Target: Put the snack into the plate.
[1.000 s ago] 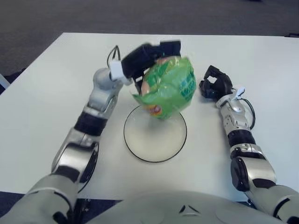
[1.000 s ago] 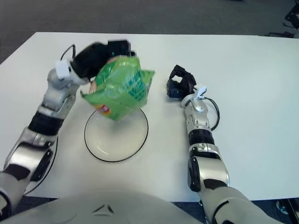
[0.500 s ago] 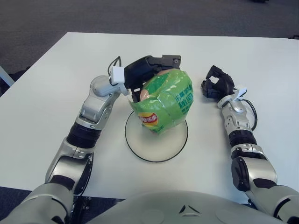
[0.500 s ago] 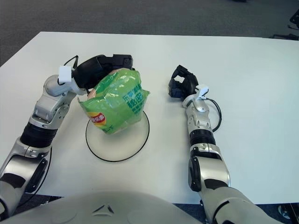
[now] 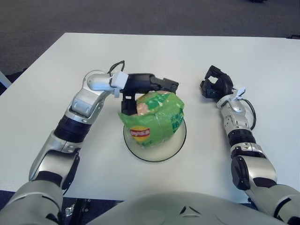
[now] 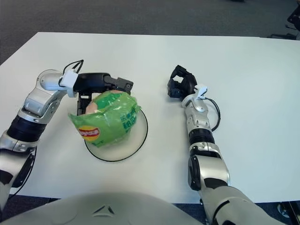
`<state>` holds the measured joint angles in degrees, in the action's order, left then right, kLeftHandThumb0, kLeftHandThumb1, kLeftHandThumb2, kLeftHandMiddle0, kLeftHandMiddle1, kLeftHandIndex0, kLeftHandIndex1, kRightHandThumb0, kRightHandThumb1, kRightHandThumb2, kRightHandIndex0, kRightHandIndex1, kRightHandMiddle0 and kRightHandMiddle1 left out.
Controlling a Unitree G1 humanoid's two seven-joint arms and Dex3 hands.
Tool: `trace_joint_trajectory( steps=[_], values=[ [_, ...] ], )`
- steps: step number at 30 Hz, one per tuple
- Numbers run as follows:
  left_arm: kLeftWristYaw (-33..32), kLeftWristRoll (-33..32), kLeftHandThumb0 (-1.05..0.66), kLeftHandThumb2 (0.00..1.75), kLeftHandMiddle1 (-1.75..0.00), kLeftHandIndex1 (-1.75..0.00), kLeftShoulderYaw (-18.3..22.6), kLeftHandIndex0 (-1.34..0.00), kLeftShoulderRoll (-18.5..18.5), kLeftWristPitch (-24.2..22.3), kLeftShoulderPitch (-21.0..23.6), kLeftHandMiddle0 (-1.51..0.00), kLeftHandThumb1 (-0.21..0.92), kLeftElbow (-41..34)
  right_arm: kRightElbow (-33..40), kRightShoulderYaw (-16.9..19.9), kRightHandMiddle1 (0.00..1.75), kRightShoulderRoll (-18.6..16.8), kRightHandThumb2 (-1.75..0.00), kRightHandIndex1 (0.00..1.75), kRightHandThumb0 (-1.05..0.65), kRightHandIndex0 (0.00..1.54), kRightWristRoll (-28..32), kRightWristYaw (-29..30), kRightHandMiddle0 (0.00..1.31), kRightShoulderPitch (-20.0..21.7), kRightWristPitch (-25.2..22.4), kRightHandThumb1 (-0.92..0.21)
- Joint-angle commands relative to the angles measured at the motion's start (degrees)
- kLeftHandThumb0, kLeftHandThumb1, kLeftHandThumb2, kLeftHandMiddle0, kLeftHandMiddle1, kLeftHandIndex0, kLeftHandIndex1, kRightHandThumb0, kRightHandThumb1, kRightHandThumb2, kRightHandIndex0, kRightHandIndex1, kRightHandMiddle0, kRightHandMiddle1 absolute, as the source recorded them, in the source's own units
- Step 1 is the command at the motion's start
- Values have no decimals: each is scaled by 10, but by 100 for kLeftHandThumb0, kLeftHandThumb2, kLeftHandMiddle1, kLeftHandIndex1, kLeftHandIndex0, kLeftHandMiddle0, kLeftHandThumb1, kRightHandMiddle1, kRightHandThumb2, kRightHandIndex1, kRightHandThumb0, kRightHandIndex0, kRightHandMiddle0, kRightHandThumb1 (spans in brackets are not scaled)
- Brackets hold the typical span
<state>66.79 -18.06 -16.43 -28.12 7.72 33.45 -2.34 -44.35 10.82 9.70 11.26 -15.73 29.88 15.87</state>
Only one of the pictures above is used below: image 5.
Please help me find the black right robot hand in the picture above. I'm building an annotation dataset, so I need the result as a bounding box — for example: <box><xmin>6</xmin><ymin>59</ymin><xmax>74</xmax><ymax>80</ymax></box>
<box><xmin>199</xmin><ymin>65</ymin><xmax>234</xmax><ymax>102</ymax></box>

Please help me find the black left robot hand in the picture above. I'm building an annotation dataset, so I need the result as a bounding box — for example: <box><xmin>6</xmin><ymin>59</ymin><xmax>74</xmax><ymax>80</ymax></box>
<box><xmin>120</xmin><ymin>73</ymin><xmax>180</xmax><ymax>116</ymax></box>

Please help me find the green potato chips bag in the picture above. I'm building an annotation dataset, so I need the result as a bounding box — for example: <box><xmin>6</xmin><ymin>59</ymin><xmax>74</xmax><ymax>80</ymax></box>
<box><xmin>118</xmin><ymin>90</ymin><xmax>186</xmax><ymax>149</ymax></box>

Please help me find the white plate with black rim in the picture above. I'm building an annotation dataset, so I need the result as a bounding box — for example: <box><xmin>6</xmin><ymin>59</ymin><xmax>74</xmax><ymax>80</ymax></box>
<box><xmin>123</xmin><ymin>117</ymin><xmax>188</xmax><ymax>163</ymax></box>

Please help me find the grey robot torso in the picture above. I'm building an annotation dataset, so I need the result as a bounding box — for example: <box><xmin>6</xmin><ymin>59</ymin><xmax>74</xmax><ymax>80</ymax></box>
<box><xmin>88</xmin><ymin>191</ymin><xmax>289</xmax><ymax>225</ymax></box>

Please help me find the white neighbouring desk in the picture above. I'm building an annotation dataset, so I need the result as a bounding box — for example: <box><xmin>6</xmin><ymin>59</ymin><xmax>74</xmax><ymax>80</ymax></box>
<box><xmin>0</xmin><ymin>70</ymin><xmax>12</xmax><ymax>89</ymax></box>

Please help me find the metal table foot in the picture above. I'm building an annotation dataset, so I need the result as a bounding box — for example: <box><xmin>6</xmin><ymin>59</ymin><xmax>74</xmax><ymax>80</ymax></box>
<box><xmin>64</xmin><ymin>199</ymin><xmax>92</xmax><ymax>218</ymax></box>

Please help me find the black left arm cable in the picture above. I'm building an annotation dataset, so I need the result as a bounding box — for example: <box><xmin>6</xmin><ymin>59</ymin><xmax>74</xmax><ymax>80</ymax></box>
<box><xmin>108</xmin><ymin>60</ymin><xmax>125</xmax><ymax>77</ymax></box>

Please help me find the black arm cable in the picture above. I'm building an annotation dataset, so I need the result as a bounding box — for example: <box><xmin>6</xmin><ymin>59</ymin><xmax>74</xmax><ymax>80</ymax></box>
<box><xmin>108</xmin><ymin>60</ymin><xmax>125</xmax><ymax>77</ymax></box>
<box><xmin>241</xmin><ymin>98</ymin><xmax>256</xmax><ymax>131</ymax></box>

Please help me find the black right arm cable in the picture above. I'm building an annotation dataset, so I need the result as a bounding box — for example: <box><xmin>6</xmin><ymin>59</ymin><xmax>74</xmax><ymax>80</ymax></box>
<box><xmin>241</xmin><ymin>98</ymin><xmax>256</xmax><ymax>131</ymax></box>

